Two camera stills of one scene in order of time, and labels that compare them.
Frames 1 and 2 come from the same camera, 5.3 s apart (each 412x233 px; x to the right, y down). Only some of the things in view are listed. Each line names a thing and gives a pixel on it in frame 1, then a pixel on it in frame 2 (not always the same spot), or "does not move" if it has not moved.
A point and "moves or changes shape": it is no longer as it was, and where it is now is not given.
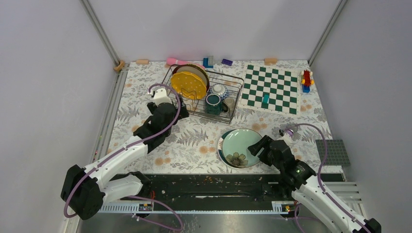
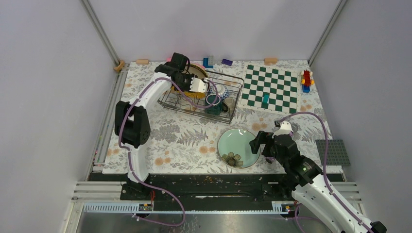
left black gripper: x=183 y=113 → x=189 y=76
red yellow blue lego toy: x=306 y=81 does not move
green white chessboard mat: x=281 y=84 does not move
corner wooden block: x=120 y=66 does not move
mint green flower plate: x=234 y=148 moves or changes shape
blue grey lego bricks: x=208 y=62 does not move
